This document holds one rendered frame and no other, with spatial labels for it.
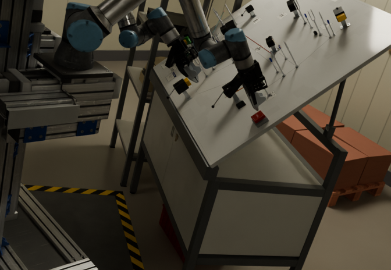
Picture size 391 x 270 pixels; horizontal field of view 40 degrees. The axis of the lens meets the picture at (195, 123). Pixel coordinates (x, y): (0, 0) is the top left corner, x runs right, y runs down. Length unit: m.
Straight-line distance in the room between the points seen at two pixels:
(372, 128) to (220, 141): 2.88
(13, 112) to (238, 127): 0.95
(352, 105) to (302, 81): 2.76
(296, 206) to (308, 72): 0.61
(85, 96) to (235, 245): 0.96
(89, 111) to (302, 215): 1.08
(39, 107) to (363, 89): 3.61
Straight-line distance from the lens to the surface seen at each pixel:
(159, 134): 3.05
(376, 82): 4.98
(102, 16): 1.89
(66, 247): 2.65
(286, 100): 2.30
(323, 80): 2.30
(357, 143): 4.54
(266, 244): 2.57
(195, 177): 2.44
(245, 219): 2.43
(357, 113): 5.08
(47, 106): 1.93
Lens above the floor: 1.84
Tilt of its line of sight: 22 degrees down
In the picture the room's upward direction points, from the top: 15 degrees clockwise
